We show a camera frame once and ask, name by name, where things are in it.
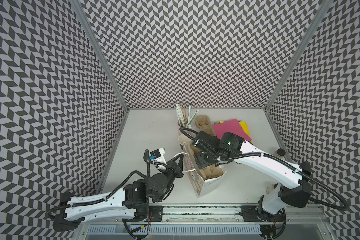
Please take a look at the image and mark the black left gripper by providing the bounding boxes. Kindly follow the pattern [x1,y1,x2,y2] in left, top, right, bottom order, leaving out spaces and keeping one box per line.
[154,153,184,204]

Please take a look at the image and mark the pulp two cup carrier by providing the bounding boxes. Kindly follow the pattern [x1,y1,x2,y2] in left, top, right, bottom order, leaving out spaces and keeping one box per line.
[188,144,226,180]

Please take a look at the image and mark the green straw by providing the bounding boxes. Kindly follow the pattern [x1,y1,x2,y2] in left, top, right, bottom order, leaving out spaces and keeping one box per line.
[187,110,200,125]

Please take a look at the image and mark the cartoon animal paper gift bag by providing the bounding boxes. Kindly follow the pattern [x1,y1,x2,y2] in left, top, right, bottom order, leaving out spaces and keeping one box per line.
[165,142,227,202]

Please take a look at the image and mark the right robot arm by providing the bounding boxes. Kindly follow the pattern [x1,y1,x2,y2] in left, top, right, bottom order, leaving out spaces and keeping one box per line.
[180,127,350,222]

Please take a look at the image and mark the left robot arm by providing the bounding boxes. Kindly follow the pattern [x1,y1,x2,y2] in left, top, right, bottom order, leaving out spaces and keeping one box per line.
[45,149,185,232]

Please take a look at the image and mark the black sleeved paper cup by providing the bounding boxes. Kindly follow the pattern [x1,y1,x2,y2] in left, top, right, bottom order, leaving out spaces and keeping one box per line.
[178,134,193,151]

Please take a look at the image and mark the stacked pulp cup carriers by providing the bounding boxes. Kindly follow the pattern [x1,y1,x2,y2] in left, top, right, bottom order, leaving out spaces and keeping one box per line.
[195,115,216,137]

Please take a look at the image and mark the magenta paper napkin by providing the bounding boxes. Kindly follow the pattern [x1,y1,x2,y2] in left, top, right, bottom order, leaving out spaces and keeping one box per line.
[213,119,251,142]

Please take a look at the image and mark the yellow paper napkin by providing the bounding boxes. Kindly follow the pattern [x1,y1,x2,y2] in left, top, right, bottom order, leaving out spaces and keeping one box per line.
[239,121,252,141]

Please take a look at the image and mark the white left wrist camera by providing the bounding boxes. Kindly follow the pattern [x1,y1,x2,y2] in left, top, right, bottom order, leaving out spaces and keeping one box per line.
[150,148,167,171]

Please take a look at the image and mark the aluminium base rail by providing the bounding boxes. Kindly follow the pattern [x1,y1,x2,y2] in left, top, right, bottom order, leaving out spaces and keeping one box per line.
[156,204,329,226]

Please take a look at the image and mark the aluminium corner post left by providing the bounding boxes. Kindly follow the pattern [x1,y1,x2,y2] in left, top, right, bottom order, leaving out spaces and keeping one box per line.
[70,0,129,112]

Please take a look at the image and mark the aluminium corner post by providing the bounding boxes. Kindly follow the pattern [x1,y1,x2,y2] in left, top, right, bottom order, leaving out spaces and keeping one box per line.
[264,0,334,112]
[70,0,129,112]

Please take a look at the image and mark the aluminium corner post right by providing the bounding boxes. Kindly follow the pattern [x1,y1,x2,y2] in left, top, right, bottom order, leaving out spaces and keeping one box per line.
[264,0,334,112]

